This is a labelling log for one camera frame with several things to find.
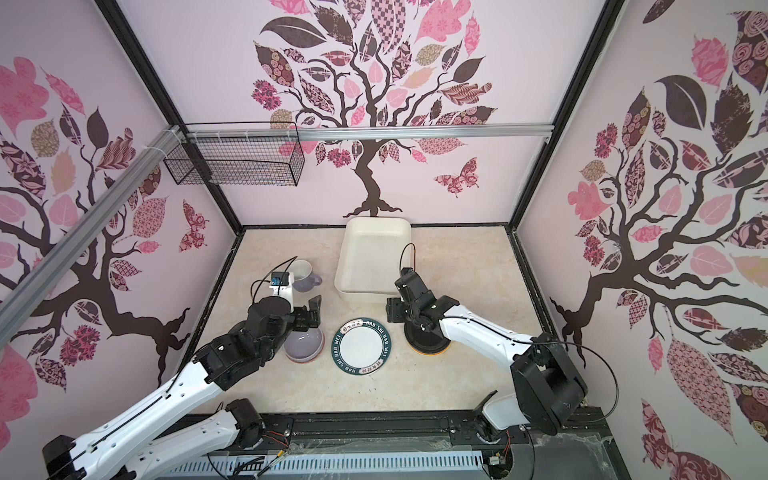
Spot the white slotted cable duct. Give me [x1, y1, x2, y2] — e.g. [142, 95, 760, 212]
[161, 451, 488, 479]

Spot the lavender ceramic mug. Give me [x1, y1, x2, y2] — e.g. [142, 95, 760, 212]
[288, 259, 323, 293]

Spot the green rimmed lettered plate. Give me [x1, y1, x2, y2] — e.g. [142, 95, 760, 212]
[331, 317, 392, 376]

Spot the black wire basket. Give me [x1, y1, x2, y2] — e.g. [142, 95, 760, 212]
[163, 120, 305, 187]

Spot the aluminium frame rail back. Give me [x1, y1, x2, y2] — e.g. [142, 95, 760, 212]
[186, 123, 554, 141]

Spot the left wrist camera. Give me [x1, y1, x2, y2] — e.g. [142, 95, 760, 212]
[269, 270, 291, 291]

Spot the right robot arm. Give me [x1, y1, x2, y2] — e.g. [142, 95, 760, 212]
[386, 267, 588, 443]

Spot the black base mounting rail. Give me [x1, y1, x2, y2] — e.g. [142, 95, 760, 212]
[113, 407, 631, 480]

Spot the orange rimmed plate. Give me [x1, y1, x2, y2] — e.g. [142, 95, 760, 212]
[412, 347, 448, 357]

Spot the aluminium frame rail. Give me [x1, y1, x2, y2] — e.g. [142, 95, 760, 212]
[186, 123, 554, 141]
[1, 125, 183, 345]

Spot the lavender ceramic bowl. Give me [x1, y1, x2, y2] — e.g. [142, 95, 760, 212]
[283, 328, 325, 363]

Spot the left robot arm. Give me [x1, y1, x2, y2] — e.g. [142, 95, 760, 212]
[42, 296, 322, 479]

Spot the white plastic bin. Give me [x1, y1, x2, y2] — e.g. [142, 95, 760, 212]
[334, 217, 412, 304]

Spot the aluminium frame rail left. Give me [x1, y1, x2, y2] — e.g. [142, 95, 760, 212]
[1, 125, 183, 345]

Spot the black glossy plate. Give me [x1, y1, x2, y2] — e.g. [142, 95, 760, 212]
[404, 323, 451, 352]

